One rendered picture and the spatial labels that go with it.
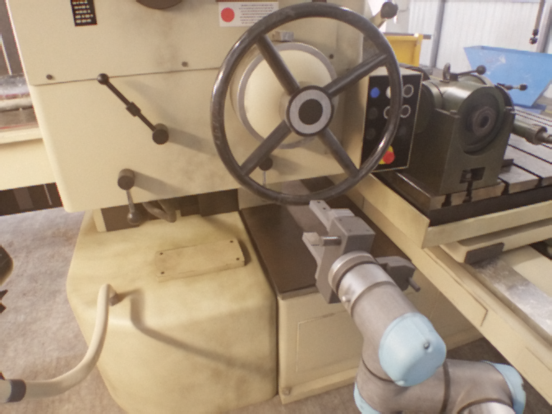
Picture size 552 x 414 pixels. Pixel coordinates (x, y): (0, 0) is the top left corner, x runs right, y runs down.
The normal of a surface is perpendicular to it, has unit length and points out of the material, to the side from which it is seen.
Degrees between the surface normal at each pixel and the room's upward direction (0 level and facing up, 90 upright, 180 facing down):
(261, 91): 82
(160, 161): 90
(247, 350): 90
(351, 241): 90
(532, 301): 0
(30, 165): 90
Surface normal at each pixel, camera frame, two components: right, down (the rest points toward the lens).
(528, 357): -0.95, 0.15
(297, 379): 0.30, 0.47
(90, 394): 0.00, -0.87
